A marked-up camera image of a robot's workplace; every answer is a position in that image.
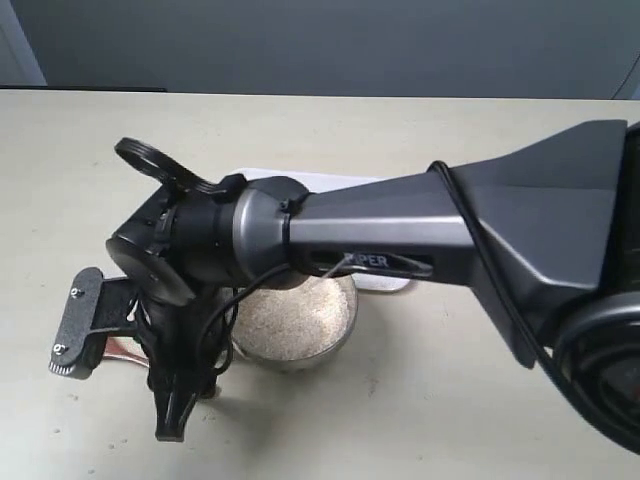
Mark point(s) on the brown wooden spoon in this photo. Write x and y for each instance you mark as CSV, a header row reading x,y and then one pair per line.
x,y
116,350

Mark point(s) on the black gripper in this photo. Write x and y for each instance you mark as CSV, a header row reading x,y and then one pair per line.
x,y
187,347

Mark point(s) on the steel bowl of rice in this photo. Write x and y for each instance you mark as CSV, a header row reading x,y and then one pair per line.
x,y
297,329

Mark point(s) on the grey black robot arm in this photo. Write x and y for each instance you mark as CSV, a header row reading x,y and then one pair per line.
x,y
547,239

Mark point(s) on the white rectangular plastic tray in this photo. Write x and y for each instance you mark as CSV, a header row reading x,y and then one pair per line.
x,y
319,183

